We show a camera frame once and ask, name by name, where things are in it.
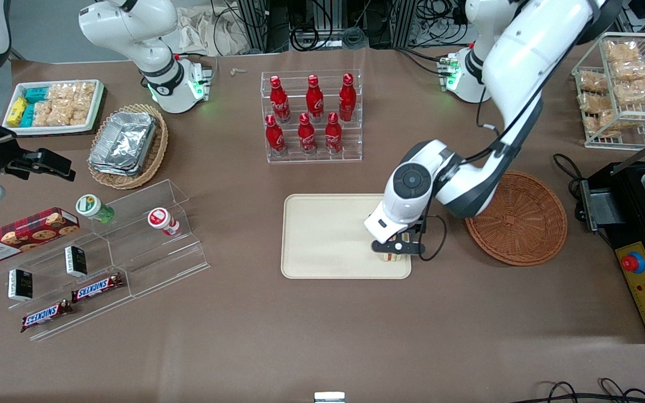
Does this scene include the triangle sandwich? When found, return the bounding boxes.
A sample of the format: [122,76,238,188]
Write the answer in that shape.
[377,232,414,263]

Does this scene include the white snack tray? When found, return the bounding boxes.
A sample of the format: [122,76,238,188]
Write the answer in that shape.
[2,79,106,137]

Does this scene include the beige rectangular tray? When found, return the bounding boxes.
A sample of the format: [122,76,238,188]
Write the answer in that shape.
[281,194,413,279]

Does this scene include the light oval wicker basket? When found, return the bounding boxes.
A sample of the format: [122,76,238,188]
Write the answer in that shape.
[87,103,169,190]

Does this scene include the brown round wicker basket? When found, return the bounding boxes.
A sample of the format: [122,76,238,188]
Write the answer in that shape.
[464,171,569,266]

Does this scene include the yellow snack packet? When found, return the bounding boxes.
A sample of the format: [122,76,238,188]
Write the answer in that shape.
[7,96,30,128]

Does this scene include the clear rice cracker bag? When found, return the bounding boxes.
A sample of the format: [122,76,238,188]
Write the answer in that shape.
[71,98,97,125]
[48,82,97,102]
[34,100,74,127]

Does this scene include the green cap drink bottle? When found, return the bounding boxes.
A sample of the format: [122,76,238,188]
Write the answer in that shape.
[76,194,115,224]

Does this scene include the red tartan cookie box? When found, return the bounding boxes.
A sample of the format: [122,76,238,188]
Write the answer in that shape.
[0,207,81,265]

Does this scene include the stack of foil trays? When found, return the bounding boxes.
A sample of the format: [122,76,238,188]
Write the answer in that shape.
[88,111,158,176]

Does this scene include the clear acrylic bottle rack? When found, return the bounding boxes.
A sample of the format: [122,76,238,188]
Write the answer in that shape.
[260,69,363,164]

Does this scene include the small black white box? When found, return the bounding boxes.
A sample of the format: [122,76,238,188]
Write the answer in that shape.
[64,245,88,278]
[8,269,34,302]

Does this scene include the red cola bottle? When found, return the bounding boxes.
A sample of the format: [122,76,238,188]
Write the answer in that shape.
[265,114,287,158]
[324,111,344,155]
[297,113,318,156]
[338,73,356,123]
[269,76,292,124]
[305,74,325,123]

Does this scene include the red cap drink bottle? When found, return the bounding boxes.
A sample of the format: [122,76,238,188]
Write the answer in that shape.
[147,207,181,237]

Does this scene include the brown Snickers bar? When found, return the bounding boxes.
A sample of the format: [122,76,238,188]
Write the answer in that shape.
[71,273,125,303]
[20,299,74,334]

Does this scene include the clear acrylic stepped display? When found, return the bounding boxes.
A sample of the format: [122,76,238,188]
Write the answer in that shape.
[0,179,211,343]

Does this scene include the crumpled beige paper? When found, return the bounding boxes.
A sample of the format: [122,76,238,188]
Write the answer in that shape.
[176,4,256,57]

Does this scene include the red emergency stop button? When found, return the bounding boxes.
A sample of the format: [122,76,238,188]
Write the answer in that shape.
[621,252,645,275]

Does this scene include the black machine with yellow panel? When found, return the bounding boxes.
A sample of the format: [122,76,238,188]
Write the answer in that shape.
[574,160,645,344]

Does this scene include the fried snack bag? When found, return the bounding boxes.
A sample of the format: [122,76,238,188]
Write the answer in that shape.
[605,39,641,62]
[578,92,615,113]
[577,71,609,93]
[616,78,645,106]
[585,110,620,137]
[611,58,645,82]

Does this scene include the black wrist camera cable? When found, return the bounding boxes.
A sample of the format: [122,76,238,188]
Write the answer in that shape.
[419,213,447,262]

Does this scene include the black machine power cable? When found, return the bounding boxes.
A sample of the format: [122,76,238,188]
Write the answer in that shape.
[552,153,587,198]

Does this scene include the black cable bundle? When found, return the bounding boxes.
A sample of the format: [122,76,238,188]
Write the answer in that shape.
[289,21,369,51]

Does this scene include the black floor cables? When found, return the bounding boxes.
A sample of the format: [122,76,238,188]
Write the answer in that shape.
[524,378,645,403]

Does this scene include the aluminium profile frame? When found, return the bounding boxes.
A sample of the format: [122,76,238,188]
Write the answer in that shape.
[237,0,413,52]

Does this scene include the white wire rack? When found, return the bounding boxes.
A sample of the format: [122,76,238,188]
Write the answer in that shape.
[572,32,645,151]

